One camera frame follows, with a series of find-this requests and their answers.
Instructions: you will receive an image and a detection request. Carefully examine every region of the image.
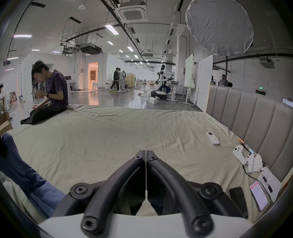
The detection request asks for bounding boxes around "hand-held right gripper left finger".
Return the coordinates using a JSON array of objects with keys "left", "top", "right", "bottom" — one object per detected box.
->
[{"left": 53, "top": 150, "right": 146, "bottom": 237}]

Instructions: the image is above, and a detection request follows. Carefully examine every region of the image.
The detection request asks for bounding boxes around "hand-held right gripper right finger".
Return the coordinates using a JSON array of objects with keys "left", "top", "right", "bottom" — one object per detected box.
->
[{"left": 146, "top": 150, "right": 249, "bottom": 235}]

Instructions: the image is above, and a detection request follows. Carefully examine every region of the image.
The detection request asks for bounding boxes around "dark blue garment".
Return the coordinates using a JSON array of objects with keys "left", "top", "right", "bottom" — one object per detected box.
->
[{"left": 0, "top": 132, "right": 66, "bottom": 219}]

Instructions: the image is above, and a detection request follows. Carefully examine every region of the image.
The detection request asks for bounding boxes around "cardboard carton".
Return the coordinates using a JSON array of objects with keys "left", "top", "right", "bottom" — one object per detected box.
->
[{"left": 0, "top": 111, "right": 13, "bottom": 135}]

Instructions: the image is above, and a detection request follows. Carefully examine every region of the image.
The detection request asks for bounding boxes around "black phone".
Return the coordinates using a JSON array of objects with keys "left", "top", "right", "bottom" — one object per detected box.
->
[{"left": 229, "top": 187, "right": 249, "bottom": 219}]

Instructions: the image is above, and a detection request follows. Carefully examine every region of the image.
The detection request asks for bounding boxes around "bed with beige sheet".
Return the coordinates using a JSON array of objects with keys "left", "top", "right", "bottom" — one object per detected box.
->
[{"left": 2, "top": 104, "right": 273, "bottom": 224}]

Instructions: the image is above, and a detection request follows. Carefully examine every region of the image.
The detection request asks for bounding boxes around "white remote control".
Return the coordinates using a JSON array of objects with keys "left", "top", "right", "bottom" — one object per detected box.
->
[{"left": 206, "top": 131, "right": 220, "bottom": 146}]

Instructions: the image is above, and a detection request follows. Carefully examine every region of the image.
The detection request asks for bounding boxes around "white hand controller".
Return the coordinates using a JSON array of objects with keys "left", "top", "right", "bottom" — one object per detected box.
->
[
  {"left": 245, "top": 153, "right": 264, "bottom": 174},
  {"left": 233, "top": 145, "right": 247, "bottom": 165}
]

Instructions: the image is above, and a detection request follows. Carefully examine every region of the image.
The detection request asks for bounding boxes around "phone with lit screen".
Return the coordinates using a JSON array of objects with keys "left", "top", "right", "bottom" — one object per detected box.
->
[{"left": 249, "top": 181, "right": 269, "bottom": 212}]

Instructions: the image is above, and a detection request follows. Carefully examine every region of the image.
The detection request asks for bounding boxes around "black pen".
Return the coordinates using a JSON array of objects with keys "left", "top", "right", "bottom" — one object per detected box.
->
[{"left": 262, "top": 175, "right": 273, "bottom": 193}]

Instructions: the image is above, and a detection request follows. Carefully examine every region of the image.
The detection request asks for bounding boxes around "white paper sheet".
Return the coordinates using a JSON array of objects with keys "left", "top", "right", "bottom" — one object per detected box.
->
[{"left": 257, "top": 169, "right": 282, "bottom": 203}]

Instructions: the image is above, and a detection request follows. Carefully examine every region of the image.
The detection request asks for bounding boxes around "grey padded headboard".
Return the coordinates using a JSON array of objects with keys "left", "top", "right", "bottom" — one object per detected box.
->
[{"left": 206, "top": 84, "right": 293, "bottom": 183}]

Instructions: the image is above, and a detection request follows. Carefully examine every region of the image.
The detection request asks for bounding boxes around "white humanoid robot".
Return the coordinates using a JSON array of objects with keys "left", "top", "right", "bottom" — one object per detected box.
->
[{"left": 151, "top": 64, "right": 174, "bottom": 100}]

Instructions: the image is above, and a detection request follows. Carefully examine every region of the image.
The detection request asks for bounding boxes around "group of people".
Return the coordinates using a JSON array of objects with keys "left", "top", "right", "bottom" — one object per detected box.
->
[{"left": 109, "top": 68, "right": 126, "bottom": 91}]

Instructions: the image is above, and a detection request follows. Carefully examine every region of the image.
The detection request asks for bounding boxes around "whiteboard on stand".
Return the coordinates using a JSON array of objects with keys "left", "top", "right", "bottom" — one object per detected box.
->
[{"left": 184, "top": 53, "right": 195, "bottom": 88}]

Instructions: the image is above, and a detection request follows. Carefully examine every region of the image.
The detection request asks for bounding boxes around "round white diffuser on stand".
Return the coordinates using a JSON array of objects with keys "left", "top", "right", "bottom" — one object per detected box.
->
[{"left": 185, "top": 0, "right": 254, "bottom": 84}]

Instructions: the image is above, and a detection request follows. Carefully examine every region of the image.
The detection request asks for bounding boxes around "black cable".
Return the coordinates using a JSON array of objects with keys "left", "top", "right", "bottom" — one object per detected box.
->
[{"left": 242, "top": 165, "right": 271, "bottom": 200}]

